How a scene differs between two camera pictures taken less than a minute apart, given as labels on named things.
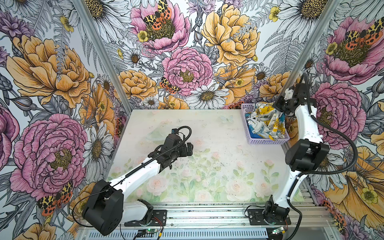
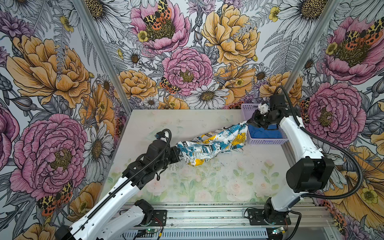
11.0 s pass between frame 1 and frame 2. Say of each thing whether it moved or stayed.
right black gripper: moved
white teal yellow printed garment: moved
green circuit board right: stayed
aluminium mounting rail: stayed
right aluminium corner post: stayed
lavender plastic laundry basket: stayed
